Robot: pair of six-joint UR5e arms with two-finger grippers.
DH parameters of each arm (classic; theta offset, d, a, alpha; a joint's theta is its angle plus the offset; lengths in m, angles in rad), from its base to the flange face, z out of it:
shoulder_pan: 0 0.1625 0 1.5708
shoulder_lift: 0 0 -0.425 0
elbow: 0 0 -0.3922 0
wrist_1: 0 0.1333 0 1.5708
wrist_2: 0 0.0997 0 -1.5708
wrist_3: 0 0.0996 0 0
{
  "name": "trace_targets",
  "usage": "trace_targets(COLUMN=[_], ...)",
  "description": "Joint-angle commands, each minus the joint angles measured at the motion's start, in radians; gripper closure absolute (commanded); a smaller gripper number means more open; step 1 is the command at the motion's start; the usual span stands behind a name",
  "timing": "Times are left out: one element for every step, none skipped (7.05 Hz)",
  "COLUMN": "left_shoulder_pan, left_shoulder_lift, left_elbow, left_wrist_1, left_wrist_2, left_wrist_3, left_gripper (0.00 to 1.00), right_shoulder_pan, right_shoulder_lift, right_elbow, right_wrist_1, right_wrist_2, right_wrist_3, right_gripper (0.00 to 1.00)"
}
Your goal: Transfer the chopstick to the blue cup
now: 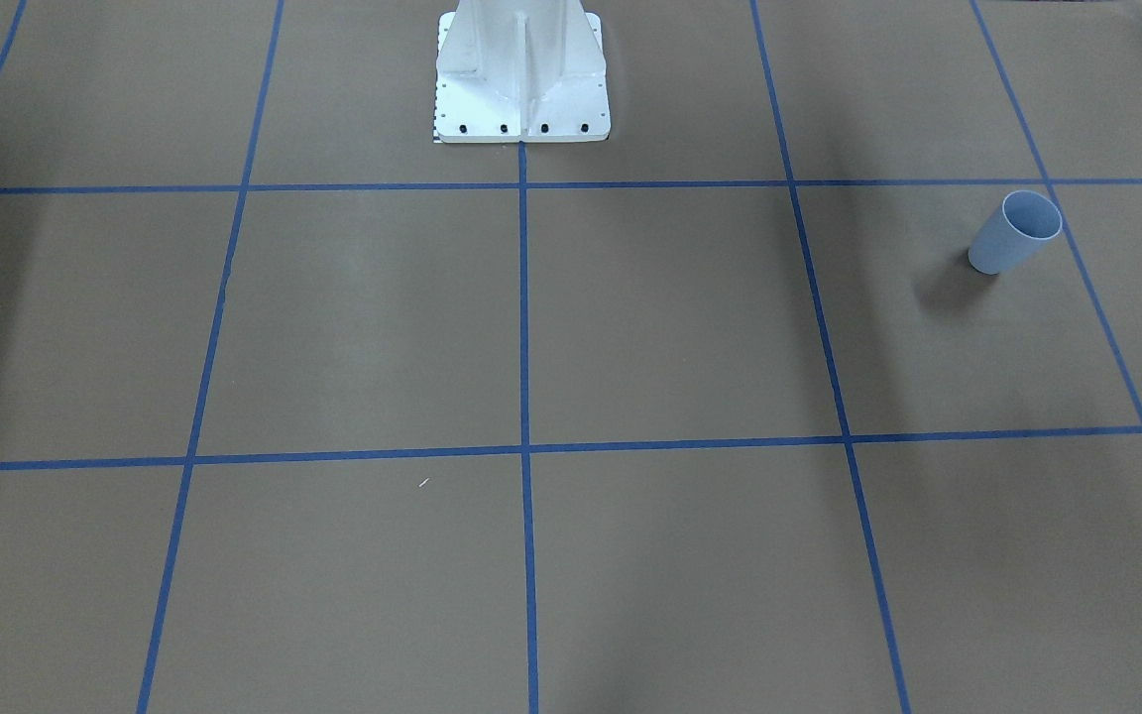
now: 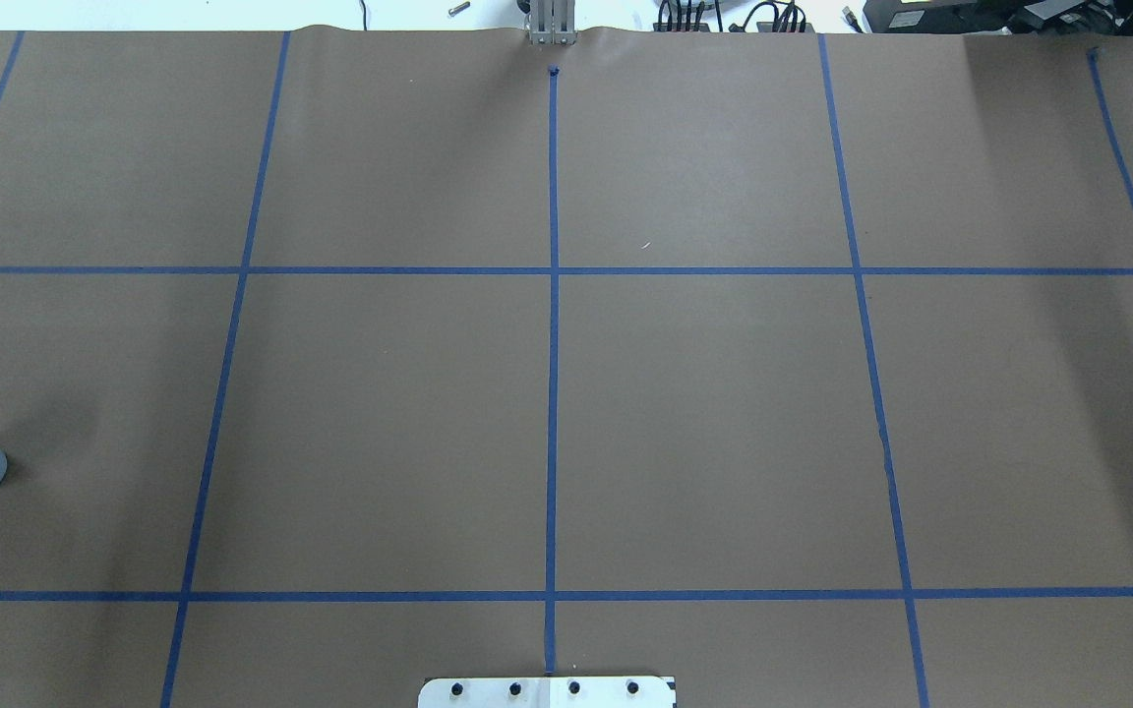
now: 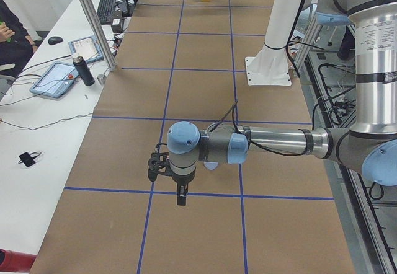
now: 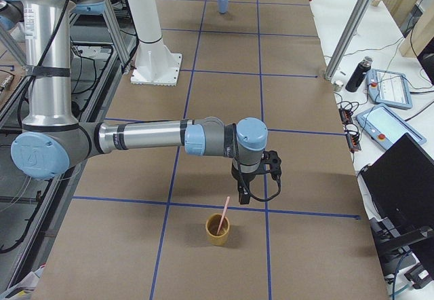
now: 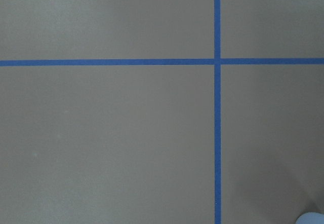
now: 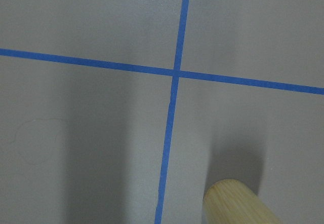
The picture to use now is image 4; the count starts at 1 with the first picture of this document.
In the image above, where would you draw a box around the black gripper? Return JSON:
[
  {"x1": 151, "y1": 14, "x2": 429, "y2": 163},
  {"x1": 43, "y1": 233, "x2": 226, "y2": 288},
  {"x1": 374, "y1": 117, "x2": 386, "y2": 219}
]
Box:
[{"x1": 231, "y1": 164, "x2": 257, "y2": 205}]

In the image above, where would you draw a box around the blue cup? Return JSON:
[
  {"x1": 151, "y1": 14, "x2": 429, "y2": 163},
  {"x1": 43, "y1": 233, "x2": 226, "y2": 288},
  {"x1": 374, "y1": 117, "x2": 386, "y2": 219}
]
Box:
[{"x1": 217, "y1": 0, "x2": 229, "y2": 14}]

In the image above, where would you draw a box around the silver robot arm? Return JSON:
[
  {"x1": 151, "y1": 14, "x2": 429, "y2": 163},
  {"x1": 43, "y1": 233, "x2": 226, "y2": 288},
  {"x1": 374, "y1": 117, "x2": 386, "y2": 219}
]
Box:
[{"x1": 10, "y1": 0, "x2": 280, "y2": 204}]

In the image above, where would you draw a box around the yellow wooden cup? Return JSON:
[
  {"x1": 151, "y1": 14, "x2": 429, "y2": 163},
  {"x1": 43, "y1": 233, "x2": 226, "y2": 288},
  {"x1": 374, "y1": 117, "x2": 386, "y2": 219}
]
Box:
[{"x1": 205, "y1": 213, "x2": 231, "y2": 246}]

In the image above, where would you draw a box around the small metal cylinder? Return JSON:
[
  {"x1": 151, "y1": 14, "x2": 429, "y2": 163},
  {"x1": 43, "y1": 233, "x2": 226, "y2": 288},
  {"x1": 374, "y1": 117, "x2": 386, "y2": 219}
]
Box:
[{"x1": 333, "y1": 80, "x2": 344, "y2": 92}]

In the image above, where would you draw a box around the near teach pendant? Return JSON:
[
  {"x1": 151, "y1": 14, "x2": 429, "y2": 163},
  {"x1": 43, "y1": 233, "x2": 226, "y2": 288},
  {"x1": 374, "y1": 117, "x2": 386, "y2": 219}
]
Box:
[{"x1": 356, "y1": 104, "x2": 427, "y2": 150}]

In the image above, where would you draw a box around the teach pendant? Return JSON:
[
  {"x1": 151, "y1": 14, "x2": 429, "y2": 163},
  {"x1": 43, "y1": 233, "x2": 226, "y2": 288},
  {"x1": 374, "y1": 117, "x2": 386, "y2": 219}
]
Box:
[
  {"x1": 366, "y1": 69, "x2": 413, "y2": 109},
  {"x1": 356, "y1": 104, "x2": 427, "y2": 150}
]

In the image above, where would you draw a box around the black laptop monitor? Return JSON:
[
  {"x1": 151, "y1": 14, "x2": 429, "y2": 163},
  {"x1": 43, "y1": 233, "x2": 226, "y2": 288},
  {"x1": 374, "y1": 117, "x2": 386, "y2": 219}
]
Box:
[{"x1": 361, "y1": 133, "x2": 433, "y2": 227}]

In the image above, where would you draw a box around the black water bottle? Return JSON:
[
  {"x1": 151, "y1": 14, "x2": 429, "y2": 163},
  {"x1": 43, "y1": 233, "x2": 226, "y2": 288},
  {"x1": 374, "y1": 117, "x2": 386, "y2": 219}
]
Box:
[{"x1": 345, "y1": 56, "x2": 373, "y2": 92}]

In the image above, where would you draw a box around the far teach pendant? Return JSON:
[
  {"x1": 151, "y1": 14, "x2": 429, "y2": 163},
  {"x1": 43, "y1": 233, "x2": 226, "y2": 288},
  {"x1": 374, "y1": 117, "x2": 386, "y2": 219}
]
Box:
[{"x1": 366, "y1": 69, "x2": 413, "y2": 109}]

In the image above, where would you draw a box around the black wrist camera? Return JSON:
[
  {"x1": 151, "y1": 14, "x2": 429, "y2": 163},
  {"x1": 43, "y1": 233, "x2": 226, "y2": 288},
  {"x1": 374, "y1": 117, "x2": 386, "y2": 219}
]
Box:
[{"x1": 263, "y1": 150, "x2": 282, "y2": 181}]

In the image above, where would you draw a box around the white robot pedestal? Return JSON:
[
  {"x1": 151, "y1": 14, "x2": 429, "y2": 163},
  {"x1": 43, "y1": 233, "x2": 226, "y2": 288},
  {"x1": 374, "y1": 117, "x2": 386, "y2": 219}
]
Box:
[{"x1": 127, "y1": 0, "x2": 182, "y2": 86}]

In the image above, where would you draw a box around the aluminium frame post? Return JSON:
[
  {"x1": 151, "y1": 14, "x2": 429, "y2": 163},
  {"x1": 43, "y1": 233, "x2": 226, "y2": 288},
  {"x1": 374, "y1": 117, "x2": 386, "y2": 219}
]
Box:
[{"x1": 324, "y1": 0, "x2": 372, "y2": 81}]

